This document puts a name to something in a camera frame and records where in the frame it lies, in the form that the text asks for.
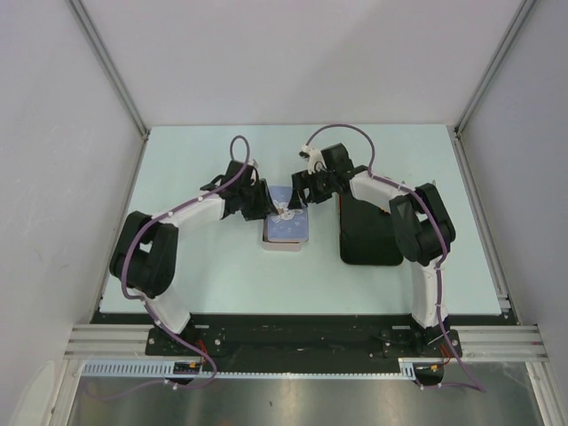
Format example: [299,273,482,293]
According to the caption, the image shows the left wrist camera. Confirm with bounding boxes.
[241,160,259,185]

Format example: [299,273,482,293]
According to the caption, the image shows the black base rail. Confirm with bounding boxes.
[91,311,462,383]

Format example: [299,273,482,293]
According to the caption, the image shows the silver tin lid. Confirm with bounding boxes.
[264,185,309,243]

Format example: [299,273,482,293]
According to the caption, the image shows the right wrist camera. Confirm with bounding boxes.
[298,145,327,175]

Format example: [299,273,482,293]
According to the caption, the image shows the right aluminium frame post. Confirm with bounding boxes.
[456,0,538,130]

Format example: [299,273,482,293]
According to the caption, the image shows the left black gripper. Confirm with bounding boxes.
[238,178,278,221]

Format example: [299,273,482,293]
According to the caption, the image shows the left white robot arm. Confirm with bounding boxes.
[109,160,277,355]

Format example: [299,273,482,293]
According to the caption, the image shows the metal tongs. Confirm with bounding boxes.
[398,179,437,191]

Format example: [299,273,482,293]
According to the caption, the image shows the left aluminium frame post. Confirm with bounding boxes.
[66,0,148,137]

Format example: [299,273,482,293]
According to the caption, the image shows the aluminium frame post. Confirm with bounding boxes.
[66,0,148,137]
[456,0,538,130]

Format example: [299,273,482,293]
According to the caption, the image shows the black tray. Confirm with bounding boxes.
[338,194,403,266]

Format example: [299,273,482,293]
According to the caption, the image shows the white cable duct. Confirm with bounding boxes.
[82,357,447,382]

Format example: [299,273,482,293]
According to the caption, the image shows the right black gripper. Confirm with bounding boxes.
[288,167,336,210]

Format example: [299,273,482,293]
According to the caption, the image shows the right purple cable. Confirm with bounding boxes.
[304,123,487,393]

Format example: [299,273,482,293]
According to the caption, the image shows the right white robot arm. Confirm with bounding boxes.
[288,144,456,356]

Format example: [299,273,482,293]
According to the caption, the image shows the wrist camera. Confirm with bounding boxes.
[241,160,259,185]
[298,145,327,175]

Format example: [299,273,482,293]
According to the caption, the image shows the lavender cookie tin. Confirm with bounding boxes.
[261,232,307,253]

